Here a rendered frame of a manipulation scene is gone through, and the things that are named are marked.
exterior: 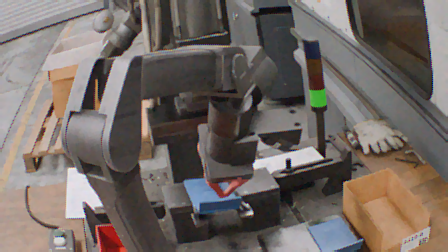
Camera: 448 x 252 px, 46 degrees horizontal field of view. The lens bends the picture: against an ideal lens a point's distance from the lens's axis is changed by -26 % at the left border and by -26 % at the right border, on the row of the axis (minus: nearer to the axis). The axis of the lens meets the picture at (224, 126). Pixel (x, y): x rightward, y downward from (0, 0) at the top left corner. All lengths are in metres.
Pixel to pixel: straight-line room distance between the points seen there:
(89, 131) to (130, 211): 0.11
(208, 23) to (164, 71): 0.35
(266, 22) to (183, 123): 3.18
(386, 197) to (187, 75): 0.61
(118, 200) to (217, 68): 0.23
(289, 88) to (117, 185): 3.74
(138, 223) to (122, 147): 0.11
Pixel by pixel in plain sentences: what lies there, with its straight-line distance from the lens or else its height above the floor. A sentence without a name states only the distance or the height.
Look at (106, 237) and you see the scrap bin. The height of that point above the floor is 0.93.
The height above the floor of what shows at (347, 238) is 0.92.
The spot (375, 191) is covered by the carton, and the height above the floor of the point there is 0.93.
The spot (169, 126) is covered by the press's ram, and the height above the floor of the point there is 1.13.
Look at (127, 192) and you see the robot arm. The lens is 0.75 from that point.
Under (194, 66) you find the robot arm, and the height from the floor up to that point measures 1.30.
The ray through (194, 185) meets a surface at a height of 0.99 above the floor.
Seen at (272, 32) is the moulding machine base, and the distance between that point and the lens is 4.32.
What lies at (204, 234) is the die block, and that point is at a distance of 1.25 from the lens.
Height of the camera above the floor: 1.53
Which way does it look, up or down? 21 degrees down
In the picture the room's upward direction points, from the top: 7 degrees counter-clockwise
